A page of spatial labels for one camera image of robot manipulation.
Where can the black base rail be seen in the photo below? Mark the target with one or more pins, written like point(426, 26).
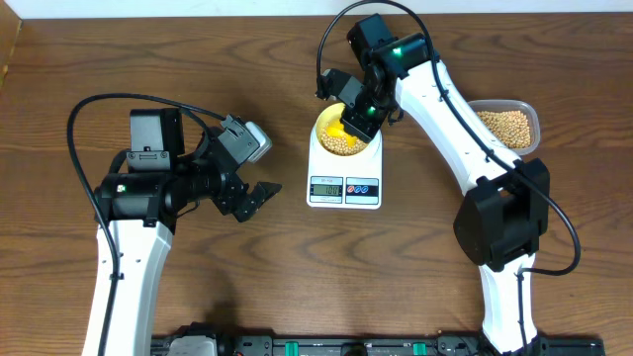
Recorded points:
point(205, 339)

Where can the yellow measuring scoop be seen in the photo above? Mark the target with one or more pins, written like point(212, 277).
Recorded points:
point(334, 135)

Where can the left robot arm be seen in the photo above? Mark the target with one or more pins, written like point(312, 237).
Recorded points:
point(149, 186)

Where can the clear plastic container of soybeans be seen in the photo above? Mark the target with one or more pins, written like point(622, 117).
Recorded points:
point(514, 123)

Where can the white digital kitchen scale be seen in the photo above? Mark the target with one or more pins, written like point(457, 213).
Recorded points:
point(344, 182)

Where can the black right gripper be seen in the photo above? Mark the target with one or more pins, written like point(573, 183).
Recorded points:
point(354, 125)

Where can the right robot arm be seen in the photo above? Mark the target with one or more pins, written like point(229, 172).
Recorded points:
point(505, 208)

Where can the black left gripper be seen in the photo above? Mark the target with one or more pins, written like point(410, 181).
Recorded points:
point(240, 207)

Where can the pale yellow bowl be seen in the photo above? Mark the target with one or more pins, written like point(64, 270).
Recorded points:
point(334, 112)

